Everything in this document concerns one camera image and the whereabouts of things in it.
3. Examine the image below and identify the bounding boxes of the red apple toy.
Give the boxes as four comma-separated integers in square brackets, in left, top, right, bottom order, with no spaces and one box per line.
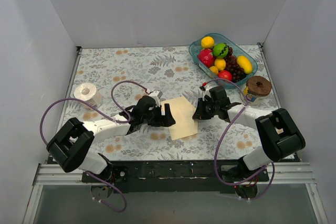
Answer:
[217,70,233,81]

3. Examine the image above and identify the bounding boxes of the red strawberry toy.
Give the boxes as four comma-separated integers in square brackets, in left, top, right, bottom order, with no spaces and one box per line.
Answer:
[197,49,215,68]

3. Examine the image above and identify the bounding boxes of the yellow mango toy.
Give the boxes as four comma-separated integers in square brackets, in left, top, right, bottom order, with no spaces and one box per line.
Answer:
[236,55,253,74]

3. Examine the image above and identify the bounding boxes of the beige paper envelope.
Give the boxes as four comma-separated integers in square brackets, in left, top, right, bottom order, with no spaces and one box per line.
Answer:
[161,96,198,140]

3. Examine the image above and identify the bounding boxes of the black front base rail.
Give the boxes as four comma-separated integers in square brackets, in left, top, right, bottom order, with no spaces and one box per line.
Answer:
[81,159,263,195]

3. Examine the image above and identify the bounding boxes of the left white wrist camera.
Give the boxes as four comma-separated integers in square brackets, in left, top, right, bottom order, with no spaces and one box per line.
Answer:
[149,90,162,106]

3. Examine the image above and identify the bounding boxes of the floral patterned table mat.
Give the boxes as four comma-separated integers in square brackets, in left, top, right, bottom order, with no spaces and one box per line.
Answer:
[54,45,296,162]

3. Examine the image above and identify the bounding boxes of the yellow orange fruit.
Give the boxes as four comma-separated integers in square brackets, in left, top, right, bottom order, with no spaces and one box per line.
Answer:
[201,36,215,49]

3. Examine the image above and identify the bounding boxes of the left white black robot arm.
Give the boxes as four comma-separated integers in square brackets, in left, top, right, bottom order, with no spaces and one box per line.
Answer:
[46,91,176,182]

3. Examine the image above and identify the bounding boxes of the aluminium frame profile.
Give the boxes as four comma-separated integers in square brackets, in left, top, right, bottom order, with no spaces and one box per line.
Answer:
[23,164,93,223]

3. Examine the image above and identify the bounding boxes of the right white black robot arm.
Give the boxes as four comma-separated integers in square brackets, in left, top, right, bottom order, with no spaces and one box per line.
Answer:
[193,85,306,182]

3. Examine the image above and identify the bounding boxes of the white toilet paper roll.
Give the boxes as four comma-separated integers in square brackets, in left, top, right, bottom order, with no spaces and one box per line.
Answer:
[73,83,102,109]

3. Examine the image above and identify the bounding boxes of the small yellow lemon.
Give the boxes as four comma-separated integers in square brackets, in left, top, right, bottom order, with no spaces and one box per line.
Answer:
[214,59,226,72]

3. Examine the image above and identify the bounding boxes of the green watermelon toy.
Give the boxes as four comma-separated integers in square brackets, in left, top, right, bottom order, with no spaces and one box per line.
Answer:
[213,43,229,59]

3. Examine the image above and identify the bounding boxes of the small orange lemon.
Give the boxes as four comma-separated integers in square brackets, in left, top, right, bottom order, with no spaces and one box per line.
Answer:
[209,66,219,75]

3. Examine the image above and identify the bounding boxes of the teal plastic fruit basket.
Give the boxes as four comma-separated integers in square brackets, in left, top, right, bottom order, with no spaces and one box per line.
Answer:
[189,33,258,89]

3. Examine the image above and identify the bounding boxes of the white labelled jar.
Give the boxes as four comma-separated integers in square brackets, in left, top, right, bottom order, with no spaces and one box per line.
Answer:
[240,87,265,105]

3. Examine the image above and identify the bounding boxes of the dark purple grapes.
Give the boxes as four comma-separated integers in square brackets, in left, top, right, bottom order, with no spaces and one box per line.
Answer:
[224,47,247,82]

